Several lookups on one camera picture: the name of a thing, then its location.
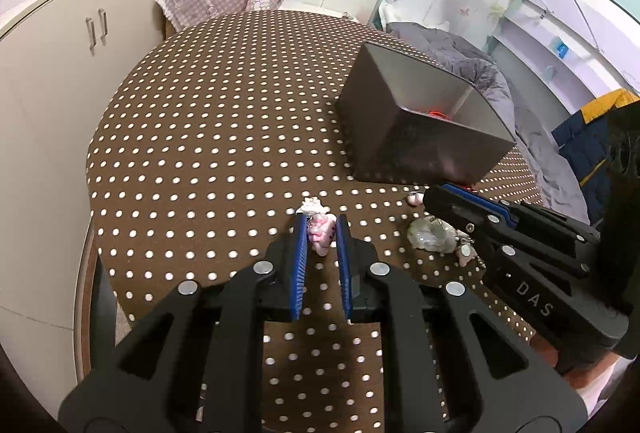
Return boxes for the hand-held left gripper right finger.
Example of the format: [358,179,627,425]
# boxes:
[336,213,588,433]

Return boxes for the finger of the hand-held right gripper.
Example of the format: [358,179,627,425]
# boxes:
[423,186,631,374]
[442,182,603,276]

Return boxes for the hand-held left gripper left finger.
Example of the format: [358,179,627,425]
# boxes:
[57,212,308,433]

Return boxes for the pink white keychain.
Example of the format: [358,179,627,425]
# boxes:
[300,196,337,257]

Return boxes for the grey metal box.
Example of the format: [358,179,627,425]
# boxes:
[334,42,517,185]

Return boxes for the small pink charm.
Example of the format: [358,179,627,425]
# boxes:
[455,238,478,264]

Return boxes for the grey duvet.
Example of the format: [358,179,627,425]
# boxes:
[385,22,591,224]

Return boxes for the blue yellow jacket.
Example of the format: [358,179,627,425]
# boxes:
[551,89,640,219]

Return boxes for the brown polka-dot tablecloth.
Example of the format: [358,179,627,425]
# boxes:
[85,9,546,433]

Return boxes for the thin metal rod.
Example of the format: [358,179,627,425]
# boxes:
[560,0,607,55]

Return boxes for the cream cabinet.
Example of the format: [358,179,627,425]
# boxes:
[0,0,171,384]

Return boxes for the lavender wall shelves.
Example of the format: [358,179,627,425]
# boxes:
[492,0,640,114]

